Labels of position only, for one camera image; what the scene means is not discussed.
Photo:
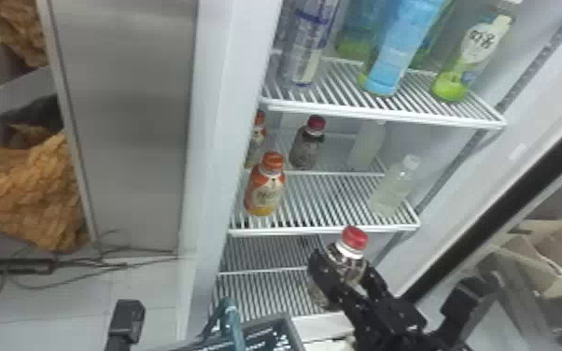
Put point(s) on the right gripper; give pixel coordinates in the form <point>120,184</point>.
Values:
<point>389,326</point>

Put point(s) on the dark bottle with red cap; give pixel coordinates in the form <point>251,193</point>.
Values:
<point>306,147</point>
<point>352,247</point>

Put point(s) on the green bottle with white label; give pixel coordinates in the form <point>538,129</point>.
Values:
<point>472,49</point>

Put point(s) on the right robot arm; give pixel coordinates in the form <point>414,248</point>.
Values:
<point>450,343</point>

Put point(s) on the blue basket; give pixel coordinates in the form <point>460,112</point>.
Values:
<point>266,338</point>

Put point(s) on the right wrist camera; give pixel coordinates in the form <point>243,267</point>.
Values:
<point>467,304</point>

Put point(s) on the cardboard box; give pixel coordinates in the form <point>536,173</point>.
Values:
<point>550,255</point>

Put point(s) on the clear bottle with blue label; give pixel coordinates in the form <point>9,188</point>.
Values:
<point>305,39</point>

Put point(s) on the white fridge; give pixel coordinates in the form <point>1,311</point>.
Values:
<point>134,122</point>

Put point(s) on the fridge door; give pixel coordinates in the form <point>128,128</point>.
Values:
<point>506,208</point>

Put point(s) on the brown crumpled cloth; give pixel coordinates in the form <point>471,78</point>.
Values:
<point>26,191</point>
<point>19,29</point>

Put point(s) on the orange bottle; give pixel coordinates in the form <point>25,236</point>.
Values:
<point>264,188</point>
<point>257,139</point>

